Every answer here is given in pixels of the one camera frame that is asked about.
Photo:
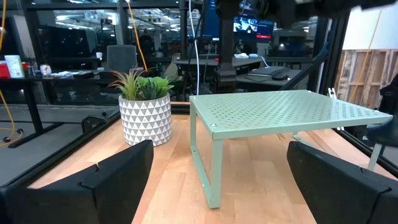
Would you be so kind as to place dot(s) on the black office desk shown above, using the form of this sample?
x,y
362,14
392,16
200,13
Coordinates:
x,y
32,105

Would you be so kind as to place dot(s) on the red box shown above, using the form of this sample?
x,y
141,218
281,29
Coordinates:
x,y
3,71

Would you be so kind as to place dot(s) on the wall display screen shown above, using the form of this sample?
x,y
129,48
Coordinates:
x,y
248,25

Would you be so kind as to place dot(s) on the black stand pole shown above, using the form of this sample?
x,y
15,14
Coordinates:
x,y
227,46

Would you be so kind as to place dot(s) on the grey office desk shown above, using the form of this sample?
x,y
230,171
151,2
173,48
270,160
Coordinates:
x,y
186,61

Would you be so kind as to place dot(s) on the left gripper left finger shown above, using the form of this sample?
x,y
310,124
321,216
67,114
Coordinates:
x,y
77,199

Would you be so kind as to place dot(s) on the succulent in triangle-pattern pot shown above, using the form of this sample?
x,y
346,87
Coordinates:
x,y
146,121

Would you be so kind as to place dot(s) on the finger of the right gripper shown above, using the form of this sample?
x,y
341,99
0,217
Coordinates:
x,y
385,133

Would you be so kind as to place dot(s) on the dark laptop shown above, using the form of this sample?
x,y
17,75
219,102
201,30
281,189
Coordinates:
x,y
267,71

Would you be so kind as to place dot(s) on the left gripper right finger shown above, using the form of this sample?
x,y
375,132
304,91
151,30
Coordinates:
x,y
335,196

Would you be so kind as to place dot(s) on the grey office chair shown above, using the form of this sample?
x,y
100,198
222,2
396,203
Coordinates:
x,y
121,59

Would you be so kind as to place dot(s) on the white mug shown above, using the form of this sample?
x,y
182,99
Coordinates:
x,y
45,70

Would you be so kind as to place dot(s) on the white labelled container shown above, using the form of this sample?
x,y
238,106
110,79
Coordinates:
x,y
14,67

